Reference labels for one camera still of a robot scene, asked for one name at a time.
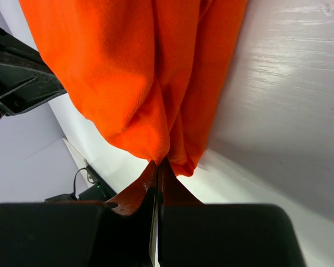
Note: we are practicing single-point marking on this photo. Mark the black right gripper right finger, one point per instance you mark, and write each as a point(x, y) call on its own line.
point(191, 233)

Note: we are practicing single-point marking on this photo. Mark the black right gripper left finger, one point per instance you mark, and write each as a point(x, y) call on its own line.
point(82, 233)

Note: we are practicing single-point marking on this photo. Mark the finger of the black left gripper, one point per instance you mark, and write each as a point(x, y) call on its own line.
point(26, 82)
point(11, 41)

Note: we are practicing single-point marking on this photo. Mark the orange t shirt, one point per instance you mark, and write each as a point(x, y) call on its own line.
point(148, 74)

